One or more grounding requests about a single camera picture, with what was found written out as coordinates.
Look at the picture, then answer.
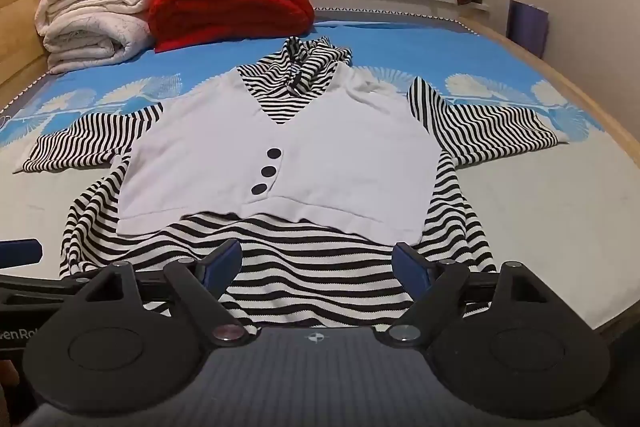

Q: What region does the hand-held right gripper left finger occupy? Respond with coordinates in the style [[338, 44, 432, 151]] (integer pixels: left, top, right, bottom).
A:
[[75, 238, 251, 349]]

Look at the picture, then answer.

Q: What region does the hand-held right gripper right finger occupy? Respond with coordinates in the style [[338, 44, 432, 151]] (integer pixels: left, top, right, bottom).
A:
[[387, 243, 551, 349]]

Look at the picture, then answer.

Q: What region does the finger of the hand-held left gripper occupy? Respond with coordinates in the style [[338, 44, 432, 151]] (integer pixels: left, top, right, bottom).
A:
[[0, 238, 42, 266], [0, 274, 96, 309]]

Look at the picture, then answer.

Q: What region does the striped shirt with white vest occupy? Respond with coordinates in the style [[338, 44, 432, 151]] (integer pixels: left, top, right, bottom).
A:
[[15, 35, 571, 339]]

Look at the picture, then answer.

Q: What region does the person's left hand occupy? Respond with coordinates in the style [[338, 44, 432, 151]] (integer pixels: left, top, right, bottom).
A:
[[0, 353, 22, 410]]

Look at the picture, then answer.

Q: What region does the blue printed bed sheet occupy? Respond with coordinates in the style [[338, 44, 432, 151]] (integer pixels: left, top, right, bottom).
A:
[[0, 18, 640, 343]]

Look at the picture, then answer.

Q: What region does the white folded quilt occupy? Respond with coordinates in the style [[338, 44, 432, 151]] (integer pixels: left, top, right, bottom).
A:
[[36, 0, 162, 76]]

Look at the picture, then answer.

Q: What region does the red folded blanket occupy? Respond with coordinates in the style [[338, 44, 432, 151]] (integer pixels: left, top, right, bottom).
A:
[[148, 0, 316, 54]]

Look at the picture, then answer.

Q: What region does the wooden bed frame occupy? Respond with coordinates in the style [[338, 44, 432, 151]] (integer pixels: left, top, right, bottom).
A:
[[0, 0, 640, 358]]

